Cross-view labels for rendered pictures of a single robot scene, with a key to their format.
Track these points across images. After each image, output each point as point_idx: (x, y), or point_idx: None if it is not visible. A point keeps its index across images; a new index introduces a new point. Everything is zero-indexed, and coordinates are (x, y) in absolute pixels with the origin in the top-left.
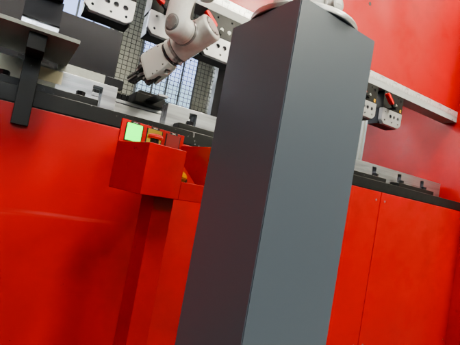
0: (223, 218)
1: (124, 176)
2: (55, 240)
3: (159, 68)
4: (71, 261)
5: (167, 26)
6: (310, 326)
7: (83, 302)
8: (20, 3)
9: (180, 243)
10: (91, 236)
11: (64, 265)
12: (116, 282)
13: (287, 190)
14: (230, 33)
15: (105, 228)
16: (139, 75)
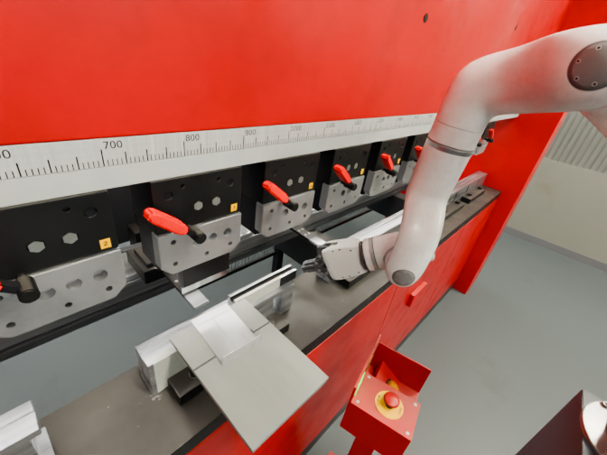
0: None
1: (367, 437)
2: (277, 438)
3: (354, 274)
4: (287, 434)
5: (396, 281)
6: None
7: (294, 440)
8: None
9: (350, 363)
10: (299, 413)
11: (283, 441)
12: (312, 414)
13: None
14: (395, 156)
15: (307, 402)
16: (322, 271)
